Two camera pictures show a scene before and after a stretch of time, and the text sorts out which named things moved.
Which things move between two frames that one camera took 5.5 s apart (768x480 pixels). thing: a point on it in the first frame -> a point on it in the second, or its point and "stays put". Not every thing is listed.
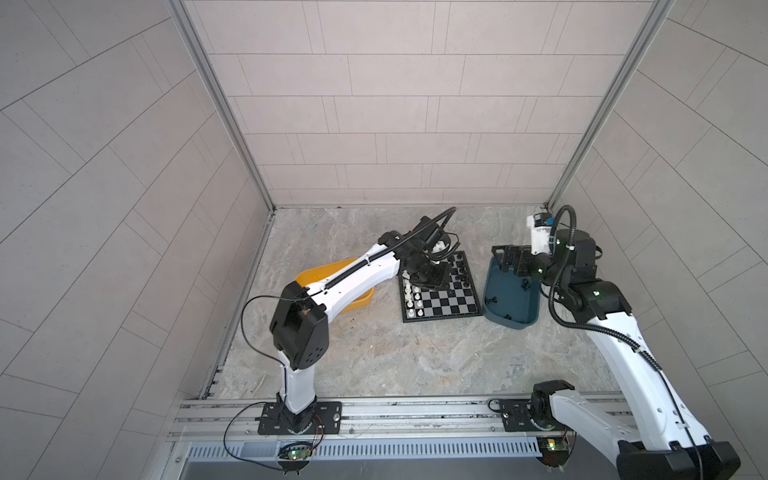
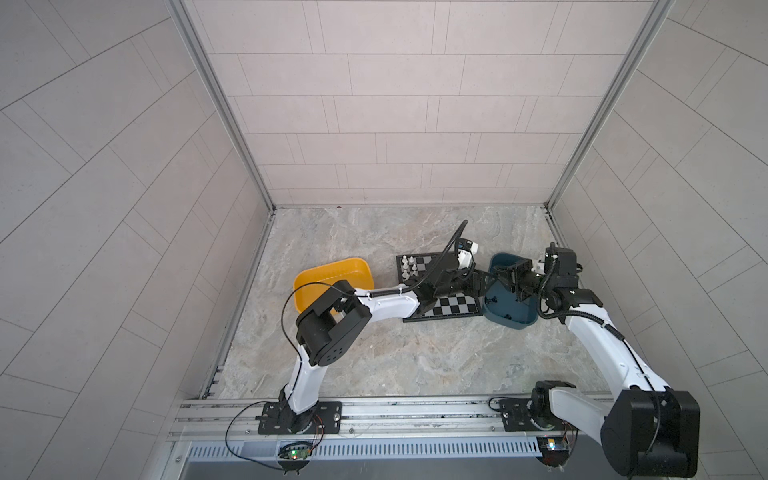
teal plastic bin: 509,300 stays put
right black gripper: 524,254 -> 513,274
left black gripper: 442,277 -> 473,280
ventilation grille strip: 437,448 stays put
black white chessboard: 458,299 stays put
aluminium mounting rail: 365,417 stays put
